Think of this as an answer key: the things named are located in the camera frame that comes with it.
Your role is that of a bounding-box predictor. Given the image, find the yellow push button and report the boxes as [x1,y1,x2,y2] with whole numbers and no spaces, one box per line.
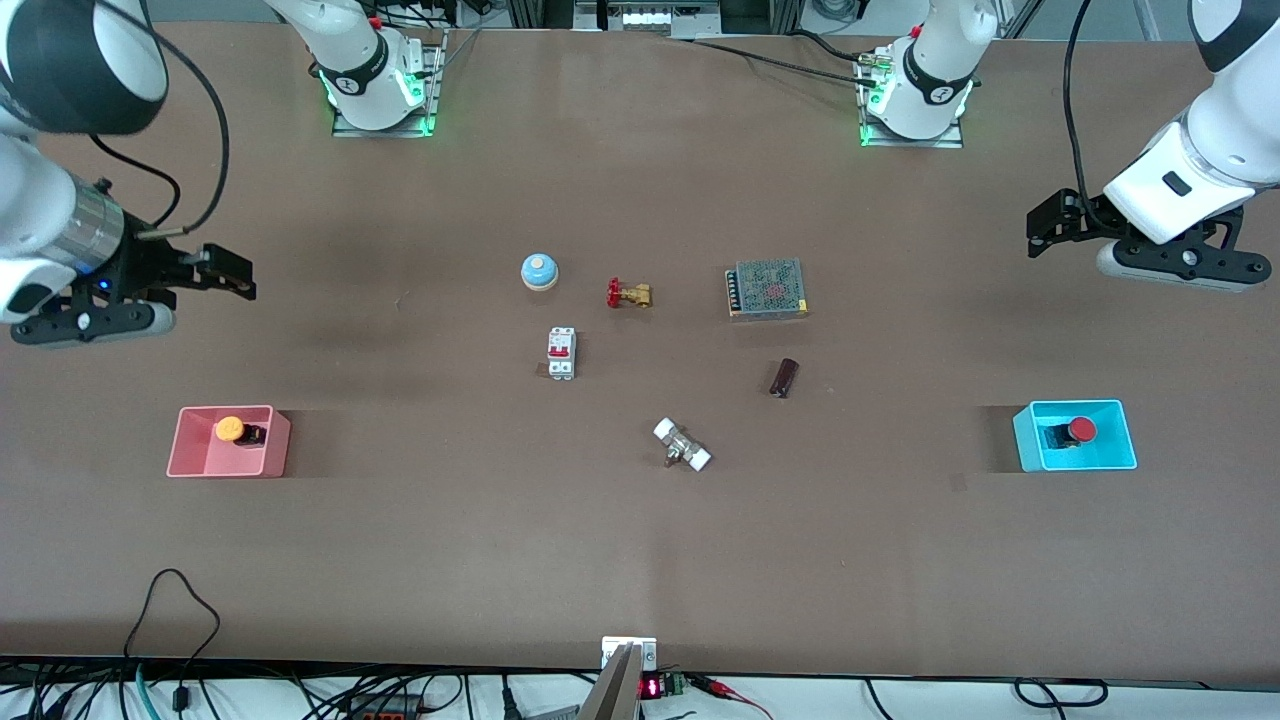
[214,415,269,450]

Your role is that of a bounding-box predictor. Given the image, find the pink plastic bin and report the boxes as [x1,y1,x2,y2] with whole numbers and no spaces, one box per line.
[166,404,292,479]

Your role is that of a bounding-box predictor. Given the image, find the blue plastic bin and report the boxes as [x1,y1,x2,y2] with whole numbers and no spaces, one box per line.
[1012,399,1139,473]

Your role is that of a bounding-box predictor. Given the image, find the metal mesh power supply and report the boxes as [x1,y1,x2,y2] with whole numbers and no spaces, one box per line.
[725,258,810,321]

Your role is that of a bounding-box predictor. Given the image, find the metal fitting white caps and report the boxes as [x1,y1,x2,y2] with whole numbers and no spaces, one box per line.
[653,417,713,473]

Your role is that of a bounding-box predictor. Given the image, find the red alligator clip lead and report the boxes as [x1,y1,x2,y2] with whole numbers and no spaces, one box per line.
[697,676,773,720]

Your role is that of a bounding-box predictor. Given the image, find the left arm black gripper cable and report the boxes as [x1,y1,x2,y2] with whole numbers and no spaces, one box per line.
[1063,0,1131,233]

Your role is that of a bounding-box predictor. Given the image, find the arm black gripper cable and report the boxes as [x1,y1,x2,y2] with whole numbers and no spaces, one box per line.
[90,0,232,241]
[1063,0,1131,233]

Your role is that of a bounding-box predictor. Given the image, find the right arm black gripper cable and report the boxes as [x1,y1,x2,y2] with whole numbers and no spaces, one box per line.
[90,0,232,241]

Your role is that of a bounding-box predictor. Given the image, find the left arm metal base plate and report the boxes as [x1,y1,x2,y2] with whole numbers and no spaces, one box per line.
[856,48,966,150]

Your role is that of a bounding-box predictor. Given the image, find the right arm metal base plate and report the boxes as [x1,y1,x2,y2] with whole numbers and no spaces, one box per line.
[332,28,446,139]

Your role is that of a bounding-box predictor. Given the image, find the black base power cable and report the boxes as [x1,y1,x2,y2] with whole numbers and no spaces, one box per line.
[690,30,883,77]

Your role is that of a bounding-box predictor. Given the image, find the thin black looped cable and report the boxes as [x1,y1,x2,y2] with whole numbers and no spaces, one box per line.
[122,568,222,706]

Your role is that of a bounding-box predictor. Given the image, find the black coiled cable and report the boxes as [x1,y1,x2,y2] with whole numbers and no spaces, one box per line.
[1014,677,1110,710]

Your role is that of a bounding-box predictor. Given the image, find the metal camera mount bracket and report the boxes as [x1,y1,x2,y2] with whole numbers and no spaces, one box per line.
[578,636,659,720]

